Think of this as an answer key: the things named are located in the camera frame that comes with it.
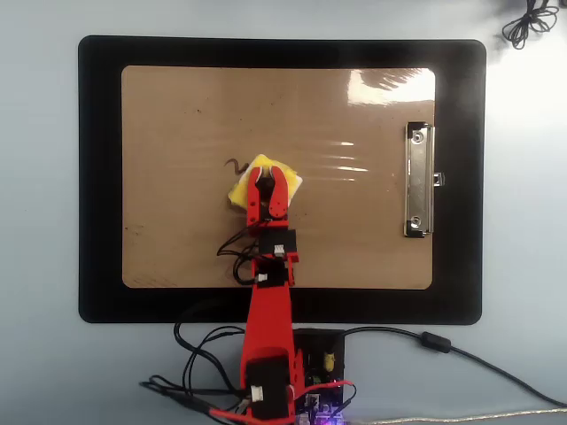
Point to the yellow sponge with black knob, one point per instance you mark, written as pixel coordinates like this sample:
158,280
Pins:
241,188

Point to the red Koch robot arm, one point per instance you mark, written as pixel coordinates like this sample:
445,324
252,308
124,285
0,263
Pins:
268,319

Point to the silver metal clipboard clip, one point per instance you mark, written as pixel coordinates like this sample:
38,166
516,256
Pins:
418,177

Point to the black rubber mat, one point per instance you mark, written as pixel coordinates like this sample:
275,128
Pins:
99,177

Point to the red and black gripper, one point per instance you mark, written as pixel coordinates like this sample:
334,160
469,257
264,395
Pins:
266,224

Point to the brown clipboard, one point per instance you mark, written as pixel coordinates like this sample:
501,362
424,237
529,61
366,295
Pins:
186,133

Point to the black robot base with board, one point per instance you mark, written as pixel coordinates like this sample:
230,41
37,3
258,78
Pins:
323,345

